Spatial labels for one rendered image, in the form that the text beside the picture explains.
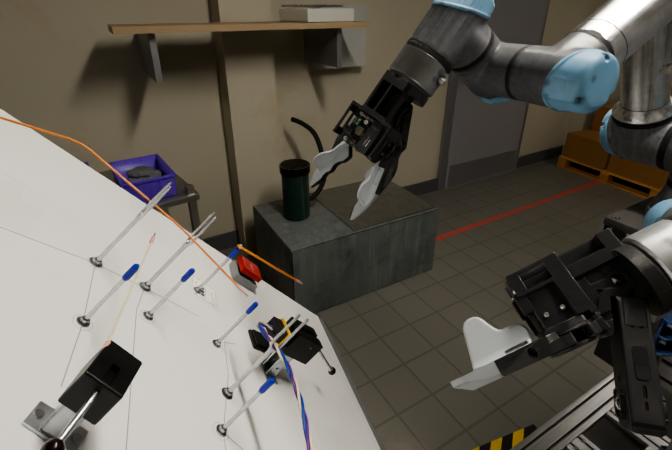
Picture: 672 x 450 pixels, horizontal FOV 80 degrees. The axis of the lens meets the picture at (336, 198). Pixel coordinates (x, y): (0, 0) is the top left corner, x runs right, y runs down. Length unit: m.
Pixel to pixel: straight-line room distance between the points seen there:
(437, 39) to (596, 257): 0.33
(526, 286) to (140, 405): 0.40
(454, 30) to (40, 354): 0.58
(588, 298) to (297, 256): 1.79
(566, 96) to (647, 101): 0.50
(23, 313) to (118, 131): 2.21
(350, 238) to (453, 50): 1.74
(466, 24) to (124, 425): 0.59
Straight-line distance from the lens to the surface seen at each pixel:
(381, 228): 2.34
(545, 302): 0.44
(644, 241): 0.47
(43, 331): 0.48
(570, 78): 0.56
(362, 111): 0.57
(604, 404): 2.02
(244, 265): 0.84
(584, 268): 0.46
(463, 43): 0.61
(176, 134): 2.69
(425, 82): 0.58
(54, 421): 0.41
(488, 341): 0.44
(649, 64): 1.02
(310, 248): 2.13
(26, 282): 0.52
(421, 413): 2.01
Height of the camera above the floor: 1.59
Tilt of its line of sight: 25 degrees down
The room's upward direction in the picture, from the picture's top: straight up
